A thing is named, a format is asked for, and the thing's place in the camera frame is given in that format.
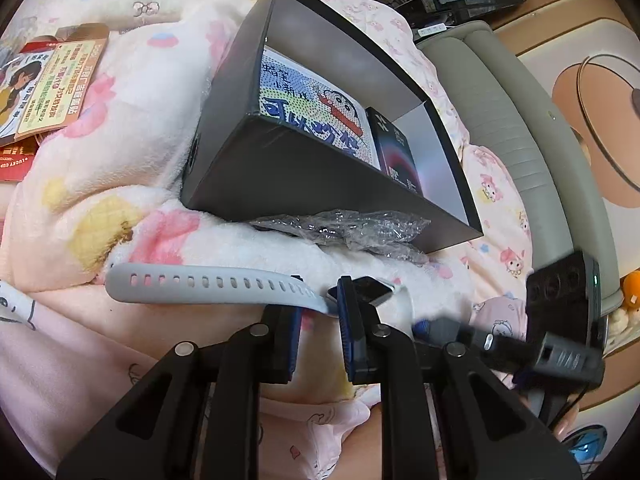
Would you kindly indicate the black camera module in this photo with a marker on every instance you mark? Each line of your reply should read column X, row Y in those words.
column 564, row 299

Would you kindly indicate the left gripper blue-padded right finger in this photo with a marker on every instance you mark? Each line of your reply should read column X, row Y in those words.
column 354, row 300

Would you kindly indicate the black open cardboard box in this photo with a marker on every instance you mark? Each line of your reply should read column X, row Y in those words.
column 244, row 166

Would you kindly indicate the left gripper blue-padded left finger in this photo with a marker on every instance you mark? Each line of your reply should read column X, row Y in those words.
column 284, row 323

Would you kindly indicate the grey padded headboard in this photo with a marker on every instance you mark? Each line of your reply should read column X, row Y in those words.
column 507, row 111

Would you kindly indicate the clear bubble wrap sheet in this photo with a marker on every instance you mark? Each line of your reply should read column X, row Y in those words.
column 388, row 234

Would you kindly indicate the cartoon diamond painting pack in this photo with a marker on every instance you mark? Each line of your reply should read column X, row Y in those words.
column 304, row 100

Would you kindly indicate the orange cartoon card packet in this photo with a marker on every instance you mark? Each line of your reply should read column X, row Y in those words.
column 43, row 90

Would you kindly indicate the pink cartoon print blanket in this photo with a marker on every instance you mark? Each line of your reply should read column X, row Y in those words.
column 105, row 191

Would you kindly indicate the small black phone box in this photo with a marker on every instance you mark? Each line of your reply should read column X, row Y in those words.
column 397, row 166

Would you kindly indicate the grey strap smart watch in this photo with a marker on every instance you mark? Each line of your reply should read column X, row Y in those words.
column 144, row 283

